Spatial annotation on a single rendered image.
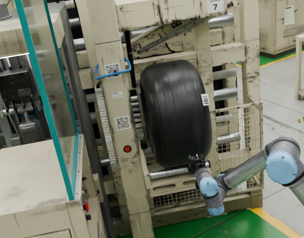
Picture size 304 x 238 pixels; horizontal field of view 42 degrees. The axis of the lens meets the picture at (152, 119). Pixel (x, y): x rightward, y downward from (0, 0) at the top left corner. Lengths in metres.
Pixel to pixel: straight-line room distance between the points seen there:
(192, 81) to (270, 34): 4.80
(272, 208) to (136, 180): 1.43
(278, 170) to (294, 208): 1.82
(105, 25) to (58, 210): 0.90
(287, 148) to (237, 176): 0.32
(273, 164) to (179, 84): 0.65
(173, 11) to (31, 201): 1.26
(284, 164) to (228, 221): 1.73
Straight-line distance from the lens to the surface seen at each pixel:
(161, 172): 2.19
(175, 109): 1.92
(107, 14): 1.93
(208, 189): 1.74
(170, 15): 2.23
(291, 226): 3.22
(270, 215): 3.31
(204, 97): 1.96
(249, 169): 1.80
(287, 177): 1.59
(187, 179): 2.21
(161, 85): 1.96
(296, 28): 7.02
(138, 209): 2.39
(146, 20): 2.22
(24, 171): 1.78
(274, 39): 6.69
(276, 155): 1.58
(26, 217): 1.55
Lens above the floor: 2.10
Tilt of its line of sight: 25 degrees down
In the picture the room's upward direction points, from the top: 9 degrees counter-clockwise
